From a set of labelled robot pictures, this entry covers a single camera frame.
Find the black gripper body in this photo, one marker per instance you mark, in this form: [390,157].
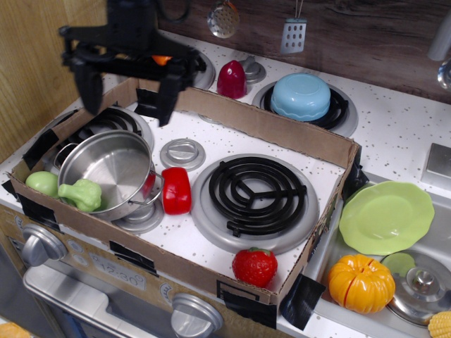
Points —
[131,30]

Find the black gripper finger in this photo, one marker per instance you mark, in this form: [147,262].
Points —
[169,90]
[90,87]

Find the light green toy broccoli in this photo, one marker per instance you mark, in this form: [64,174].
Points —
[85,194]

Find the stainless steel pot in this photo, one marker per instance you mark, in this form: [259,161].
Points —
[120,162]

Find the steel pot lid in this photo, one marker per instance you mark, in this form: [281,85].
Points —
[422,286]

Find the orange toy carrot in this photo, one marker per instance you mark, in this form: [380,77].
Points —
[161,60]

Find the front left black burner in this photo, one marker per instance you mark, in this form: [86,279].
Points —
[112,118]

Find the dark red toy vegetable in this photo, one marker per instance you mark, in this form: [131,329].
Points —
[232,81]

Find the silver centre stove knob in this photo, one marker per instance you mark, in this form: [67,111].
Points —
[184,153]

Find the silver stove knob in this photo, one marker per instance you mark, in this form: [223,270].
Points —
[143,220]
[184,153]
[254,71]

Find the hanging metal strainer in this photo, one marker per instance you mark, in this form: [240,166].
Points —
[223,19]

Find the silver back stove knob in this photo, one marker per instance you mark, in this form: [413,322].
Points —
[254,71]

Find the red toy pepper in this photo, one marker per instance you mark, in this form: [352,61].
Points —
[176,194]

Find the green toy apple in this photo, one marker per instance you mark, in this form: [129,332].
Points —
[43,182]

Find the hanging grey spatula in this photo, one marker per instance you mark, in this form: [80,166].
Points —
[294,32]

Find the silver front stove knob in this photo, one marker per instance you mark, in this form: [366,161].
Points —
[143,220]

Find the light blue plastic bowl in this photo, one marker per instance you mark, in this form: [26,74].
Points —
[301,96]

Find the front right black burner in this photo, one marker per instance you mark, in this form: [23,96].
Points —
[254,200]

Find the left oven knob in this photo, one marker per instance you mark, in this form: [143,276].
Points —
[41,245]

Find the oven knob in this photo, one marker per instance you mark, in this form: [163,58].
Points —
[194,317]
[41,245]

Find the oven clock display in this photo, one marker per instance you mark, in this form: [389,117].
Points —
[113,269]

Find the red toy strawberry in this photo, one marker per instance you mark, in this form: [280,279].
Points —
[255,266]

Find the right oven knob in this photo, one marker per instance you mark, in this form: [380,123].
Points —
[194,317]

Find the green plastic plate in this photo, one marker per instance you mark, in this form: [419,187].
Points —
[386,218]

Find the orange toy at corner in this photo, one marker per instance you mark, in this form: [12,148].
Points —
[11,330]

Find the silver faucet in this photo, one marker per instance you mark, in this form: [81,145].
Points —
[439,49]

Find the orange toy pumpkin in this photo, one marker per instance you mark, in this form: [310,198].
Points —
[361,284]

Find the yellow toy corn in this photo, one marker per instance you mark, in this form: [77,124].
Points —
[439,325]

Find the silver oven door handle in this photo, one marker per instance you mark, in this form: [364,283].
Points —
[94,308]

